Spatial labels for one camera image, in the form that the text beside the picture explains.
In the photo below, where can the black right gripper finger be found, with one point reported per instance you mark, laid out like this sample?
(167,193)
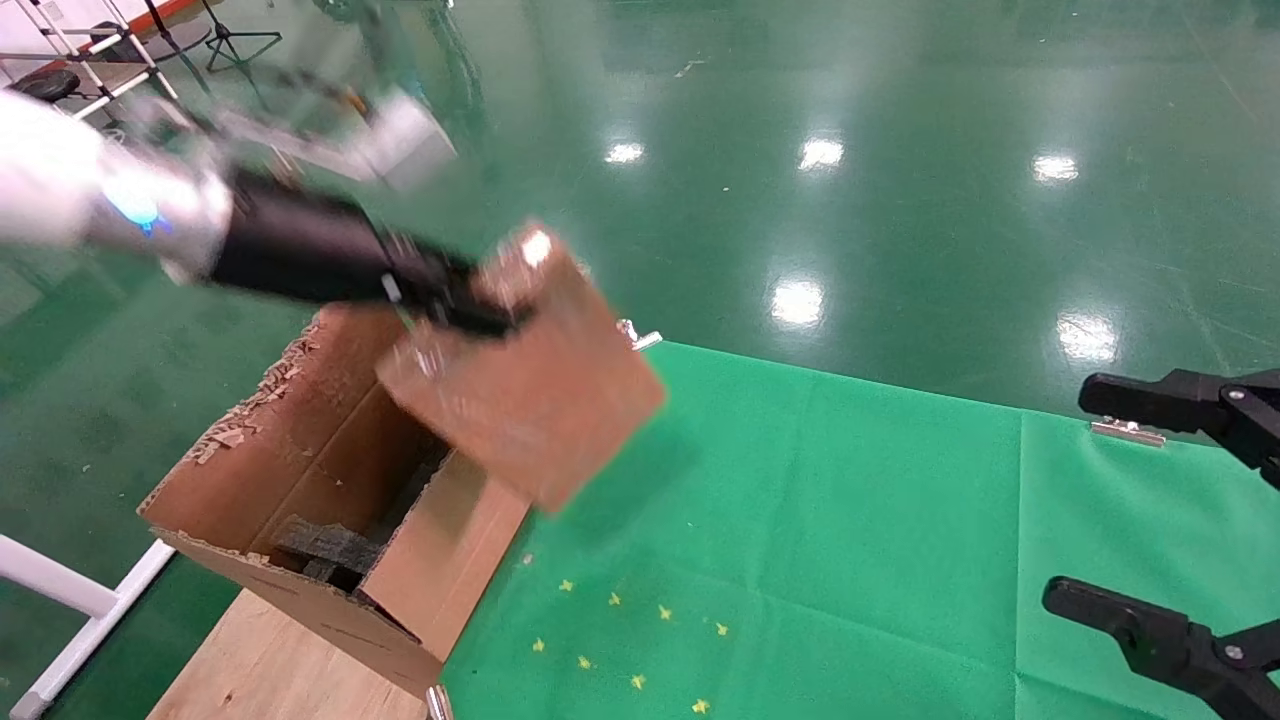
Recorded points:
(1200,400)
(1180,645)

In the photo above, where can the black foam block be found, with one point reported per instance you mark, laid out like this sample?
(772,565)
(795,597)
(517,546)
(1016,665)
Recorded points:
(325,545)

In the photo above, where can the silver camera mount bracket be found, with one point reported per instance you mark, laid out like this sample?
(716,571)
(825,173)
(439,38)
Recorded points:
(290,140)

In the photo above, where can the silver metal clip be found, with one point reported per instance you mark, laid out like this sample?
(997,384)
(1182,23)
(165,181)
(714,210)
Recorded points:
(640,340)
(438,705)
(1125,431)

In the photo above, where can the large open cardboard carton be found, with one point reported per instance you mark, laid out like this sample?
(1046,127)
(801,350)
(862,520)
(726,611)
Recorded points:
(290,440)

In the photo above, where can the brown cardboard box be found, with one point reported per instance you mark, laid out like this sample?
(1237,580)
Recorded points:
(540,400)

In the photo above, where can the black tripod stand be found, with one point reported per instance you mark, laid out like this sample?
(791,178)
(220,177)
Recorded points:
(250,38)

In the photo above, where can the black bag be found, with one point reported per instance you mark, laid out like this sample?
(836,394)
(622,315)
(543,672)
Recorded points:
(115,42)

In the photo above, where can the green table cloth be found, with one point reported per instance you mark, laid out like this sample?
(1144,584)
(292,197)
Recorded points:
(850,520)

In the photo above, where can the black round stool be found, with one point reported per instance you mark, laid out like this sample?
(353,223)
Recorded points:
(50,85)

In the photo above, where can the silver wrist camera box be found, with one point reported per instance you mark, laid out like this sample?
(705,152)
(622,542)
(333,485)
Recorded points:
(405,140)

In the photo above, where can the white table frame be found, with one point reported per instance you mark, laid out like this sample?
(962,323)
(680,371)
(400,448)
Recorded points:
(60,590)

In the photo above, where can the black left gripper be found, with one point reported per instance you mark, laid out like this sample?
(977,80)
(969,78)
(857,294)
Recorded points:
(310,250)

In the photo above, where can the black round-base stand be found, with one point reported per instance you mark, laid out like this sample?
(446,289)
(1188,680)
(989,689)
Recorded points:
(180,38)

